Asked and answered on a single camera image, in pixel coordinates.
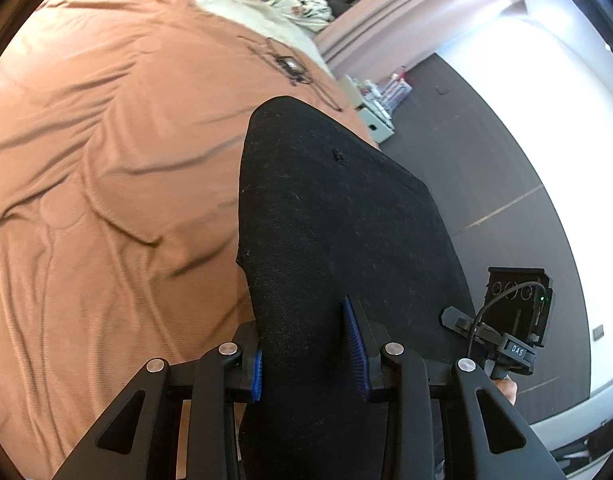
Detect person's right hand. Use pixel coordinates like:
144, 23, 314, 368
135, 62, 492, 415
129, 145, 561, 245
493, 378, 517, 407

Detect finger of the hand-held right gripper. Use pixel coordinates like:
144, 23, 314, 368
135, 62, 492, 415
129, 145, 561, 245
439, 307, 487, 347

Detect white nightstand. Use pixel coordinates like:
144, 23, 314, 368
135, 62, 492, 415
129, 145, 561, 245
338, 74, 398, 147

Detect pink curtain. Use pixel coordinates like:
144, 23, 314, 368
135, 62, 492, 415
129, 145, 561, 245
313, 0, 530, 79

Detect black and white cloth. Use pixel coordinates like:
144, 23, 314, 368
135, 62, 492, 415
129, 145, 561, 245
291, 0, 335, 24

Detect black earphone cable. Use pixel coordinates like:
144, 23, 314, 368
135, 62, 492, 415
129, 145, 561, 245
238, 35, 345, 114

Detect bed with pink blanket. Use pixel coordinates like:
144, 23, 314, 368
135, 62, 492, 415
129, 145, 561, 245
0, 0, 383, 480

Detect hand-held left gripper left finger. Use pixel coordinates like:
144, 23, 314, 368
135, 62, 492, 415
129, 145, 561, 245
51, 322, 264, 480

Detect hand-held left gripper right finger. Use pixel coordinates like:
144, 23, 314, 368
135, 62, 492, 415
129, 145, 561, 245
341, 296, 562, 480

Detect black pants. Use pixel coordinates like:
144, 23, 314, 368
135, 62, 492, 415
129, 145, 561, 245
235, 95, 480, 480

